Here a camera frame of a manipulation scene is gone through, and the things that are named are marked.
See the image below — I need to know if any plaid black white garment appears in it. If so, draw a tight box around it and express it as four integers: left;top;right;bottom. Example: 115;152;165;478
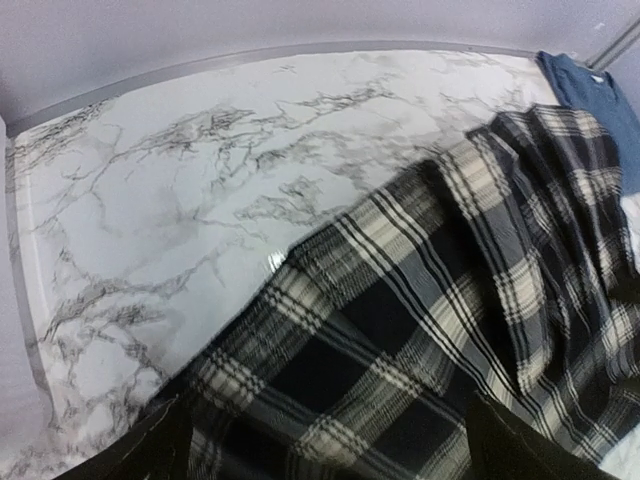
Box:
160;105;639;479

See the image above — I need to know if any blue t-shirt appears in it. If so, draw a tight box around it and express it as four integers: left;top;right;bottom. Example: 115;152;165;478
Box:
536;51;639;195

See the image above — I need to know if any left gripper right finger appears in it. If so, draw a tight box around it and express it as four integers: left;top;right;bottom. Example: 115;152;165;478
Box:
467;391;613;479

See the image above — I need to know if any right aluminium corner post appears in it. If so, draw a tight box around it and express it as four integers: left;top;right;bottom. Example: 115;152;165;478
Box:
587;18;640;70

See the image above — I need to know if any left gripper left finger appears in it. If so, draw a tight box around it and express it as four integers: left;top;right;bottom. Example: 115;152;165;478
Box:
57;399;193;480

